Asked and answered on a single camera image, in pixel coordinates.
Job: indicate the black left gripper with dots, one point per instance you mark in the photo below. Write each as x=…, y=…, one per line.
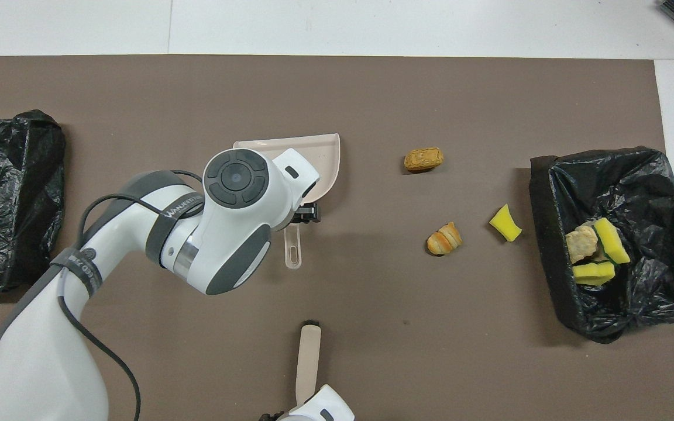
x=309, y=211

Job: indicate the beige brush black bristles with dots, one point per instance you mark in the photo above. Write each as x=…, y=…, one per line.
x=308, y=356

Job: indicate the black bag lined bin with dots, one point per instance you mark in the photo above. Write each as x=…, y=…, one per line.
x=659, y=234
x=3, y=199

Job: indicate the brown table mat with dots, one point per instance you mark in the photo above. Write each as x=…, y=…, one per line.
x=401, y=88

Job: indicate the chunky yellow sponge piece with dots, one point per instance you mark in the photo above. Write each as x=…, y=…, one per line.
x=594, y=273

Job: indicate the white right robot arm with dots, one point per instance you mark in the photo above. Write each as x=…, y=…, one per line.
x=325, y=406

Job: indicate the green and yellow sponge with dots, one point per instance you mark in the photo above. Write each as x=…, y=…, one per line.
x=612, y=241

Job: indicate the small golden croissant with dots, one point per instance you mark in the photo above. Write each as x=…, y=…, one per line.
x=444, y=240

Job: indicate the pale flaky croissant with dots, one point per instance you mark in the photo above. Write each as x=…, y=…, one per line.
x=581, y=244

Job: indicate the beige plastic dustpan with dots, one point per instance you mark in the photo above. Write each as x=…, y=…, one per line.
x=325, y=158

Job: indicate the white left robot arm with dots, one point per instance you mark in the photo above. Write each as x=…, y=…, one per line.
x=231, y=234

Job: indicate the curved yellow sponge piece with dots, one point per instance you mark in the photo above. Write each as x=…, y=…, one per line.
x=506, y=224

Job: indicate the oblong golden bread roll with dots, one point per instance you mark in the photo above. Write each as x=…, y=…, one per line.
x=423, y=159

